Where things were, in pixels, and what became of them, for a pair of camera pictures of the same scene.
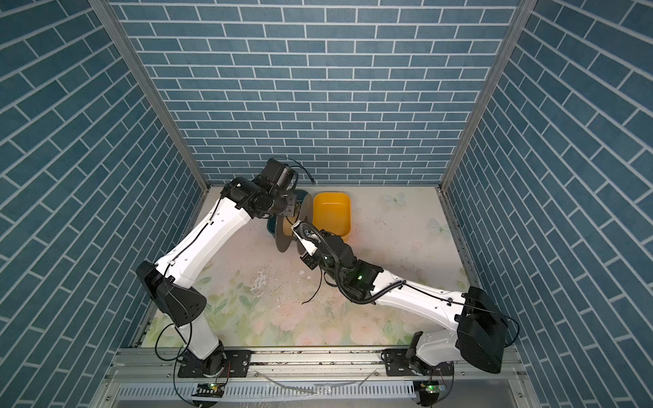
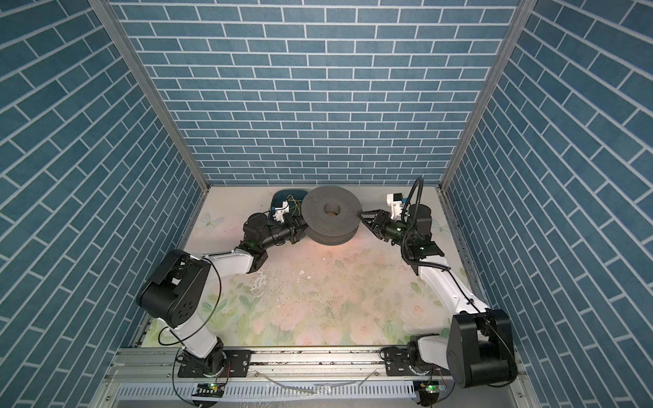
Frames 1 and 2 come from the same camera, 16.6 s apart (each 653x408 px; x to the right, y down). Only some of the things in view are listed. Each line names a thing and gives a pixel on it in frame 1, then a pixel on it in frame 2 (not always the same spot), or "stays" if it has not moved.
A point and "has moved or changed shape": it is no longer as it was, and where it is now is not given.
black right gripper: (311, 260) to (383, 220)
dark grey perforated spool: (284, 230) has moved or changed shape
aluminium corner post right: (524, 10) stays
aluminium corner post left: (109, 15) stays
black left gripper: (292, 206) to (295, 232)
